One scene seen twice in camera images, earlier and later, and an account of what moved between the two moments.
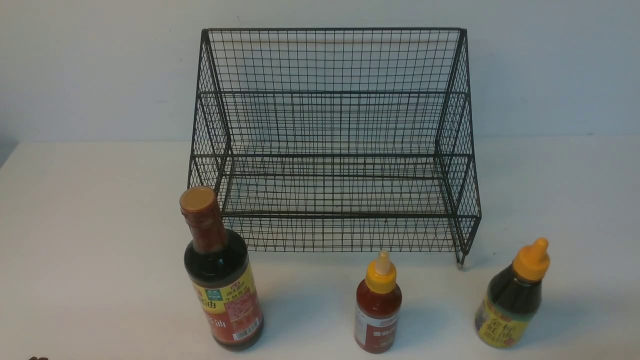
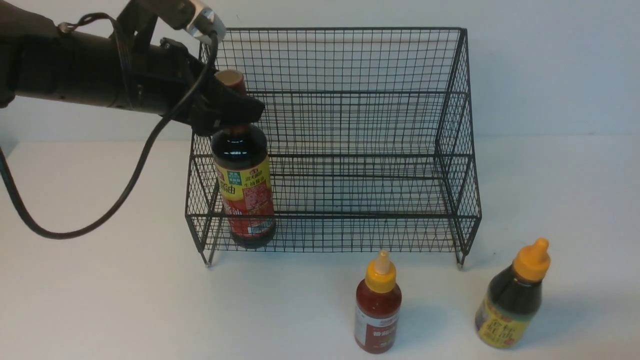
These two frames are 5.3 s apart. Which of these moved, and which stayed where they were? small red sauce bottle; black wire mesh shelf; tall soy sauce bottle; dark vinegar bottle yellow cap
Moved: tall soy sauce bottle
Stayed: black wire mesh shelf; dark vinegar bottle yellow cap; small red sauce bottle
